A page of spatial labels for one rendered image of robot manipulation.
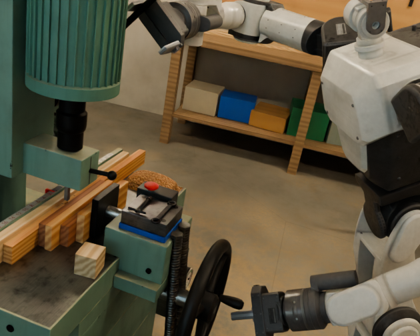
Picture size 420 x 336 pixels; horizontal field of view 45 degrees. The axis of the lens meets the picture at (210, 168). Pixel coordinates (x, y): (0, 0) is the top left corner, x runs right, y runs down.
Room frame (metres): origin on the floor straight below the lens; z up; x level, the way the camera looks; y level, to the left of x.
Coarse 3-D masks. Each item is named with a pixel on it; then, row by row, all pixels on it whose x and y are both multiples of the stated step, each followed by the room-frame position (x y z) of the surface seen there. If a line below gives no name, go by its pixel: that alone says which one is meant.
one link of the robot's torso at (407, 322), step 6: (408, 318) 1.11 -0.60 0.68; (354, 324) 1.23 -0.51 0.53; (360, 324) 1.22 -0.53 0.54; (396, 324) 1.09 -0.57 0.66; (402, 324) 1.09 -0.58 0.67; (408, 324) 1.10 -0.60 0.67; (414, 324) 1.10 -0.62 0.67; (348, 330) 1.25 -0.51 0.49; (354, 330) 1.22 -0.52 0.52; (360, 330) 1.19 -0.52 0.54; (366, 330) 1.20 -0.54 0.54; (390, 330) 1.09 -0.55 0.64; (396, 330) 1.09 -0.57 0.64; (402, 330) 1.09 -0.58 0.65; (408, 330) 1.09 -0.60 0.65; (414, 330) 1.09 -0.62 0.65
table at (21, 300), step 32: (128, 192) 1.10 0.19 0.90; (32, 256) 0.78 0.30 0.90; (64, 256) 0.80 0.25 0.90; (0, 288) 0.68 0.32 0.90; (32, 288) 0.69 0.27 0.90; (64, 288) 0.71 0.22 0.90; (96, 288) 0.74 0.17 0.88; (128, 288) 0.80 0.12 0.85; (160, 288) 0.80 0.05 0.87; (0, 320) 0.63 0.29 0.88; (32, 320) 0.62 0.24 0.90; (64, 320) 0.64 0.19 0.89
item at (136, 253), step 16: (112, 224) 0.85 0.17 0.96; (112, 240) 0.83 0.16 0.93; (128, 240) 0.83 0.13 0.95; (144, 240) 0.82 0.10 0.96; (128, 256) 0.82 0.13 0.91; (144, 256) 0.82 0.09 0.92; (160, 256) 0.81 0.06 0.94; (128, 272) 0.82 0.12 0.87; (144, 272) 0.81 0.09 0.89; (160, 272) 0.81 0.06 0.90
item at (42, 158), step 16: (32, 144) 0.92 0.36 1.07; (48, 144) 0.93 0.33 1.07; (32, 160) 0.91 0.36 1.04; (48, 160) 0.90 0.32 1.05; (64, 160) 0.89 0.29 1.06; (80, 160) 0.89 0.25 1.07; (96, 160) 0.94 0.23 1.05; (48, 176) 0.90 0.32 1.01; (64, 176) 0.89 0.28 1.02; (80, 176) 0.88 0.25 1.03; (96, 176) 0.94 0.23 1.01
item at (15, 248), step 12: (132, 156) 1.23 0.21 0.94; (144, 156) 1.28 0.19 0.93; (120, 168) 1.15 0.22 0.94; (132, 168) 1.21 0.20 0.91; (96, 180) 1.06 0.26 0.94; (120, 180) 1.15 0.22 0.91; (60, 204) 0.92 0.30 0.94; (48, 216) 0.87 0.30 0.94; (36, 228) 0.82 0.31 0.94; (12, 240) 0.77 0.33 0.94; (24, 240) 0.78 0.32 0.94; (36, 240) 0.81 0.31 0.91; (12, 252) 0.75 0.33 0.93; (24, 252) 0.78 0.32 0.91; (12, 264) 0.75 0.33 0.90
